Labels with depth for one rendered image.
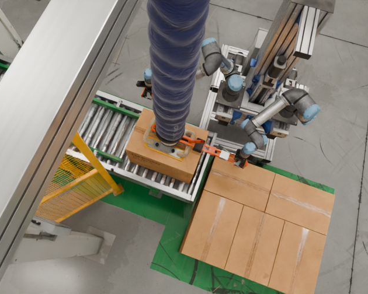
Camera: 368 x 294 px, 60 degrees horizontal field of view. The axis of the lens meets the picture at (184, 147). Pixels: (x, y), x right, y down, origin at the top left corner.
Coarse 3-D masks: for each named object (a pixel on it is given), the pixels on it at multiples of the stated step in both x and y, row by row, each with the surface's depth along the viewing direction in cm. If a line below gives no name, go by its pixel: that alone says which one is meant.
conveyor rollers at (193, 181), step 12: (96, 108) 317; (96, 120) 310; (108, 120) 311; (120, 120) 314; (84, 132) 308; (120, 132) 308; (132, 132) 309; (96, 144) 303; (108, 144) 305; (120, 156) 301; (204, 156) 307; (144, 168) 301; (192, 180) 299
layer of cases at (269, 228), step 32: (224, 160) 307; (224, 192) 298; (256, 192) 299; (288, 192) 301; (320, 192) 303; (192, 224) 287; (224, 224) 289; (256, 224) 291; (288, 224) 293; (320, 224) 294; (192, 256) 279; (224, 256) 281; (256, 256) 282; (288, 256) 284; (320, 256) 286; (288, 288) 276
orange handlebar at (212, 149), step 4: (152, 128) 254; (184, 136) 254; (180, 140) 253; (188, 144) 252; (192, 144) 252; (212, 148) 252; (216, 148) 253; (208, 152) 251; (212, 152) 251; (220, 152) 253; (232, 156) 252; (228, 160) 251; (232, 160) 250
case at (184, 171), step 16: (144, 112) 273; (144, 128) 268; (192, 128) 271; (128, 144) 263; (176, 144) 266; (144, 160) 275; (160, 160) 261; (176, 160) 262; (192, 160) 263; (176, 176) 287; (192, 176) 266
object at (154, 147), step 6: (150, 138) 264; (144, 144) 262; (156, 144) 260; (156, 150) 261; (162, 150) 261; (174, 150) 259; (180, 150) 262; (168, 156) 262; (174, 156) 261; (180, 156) 261
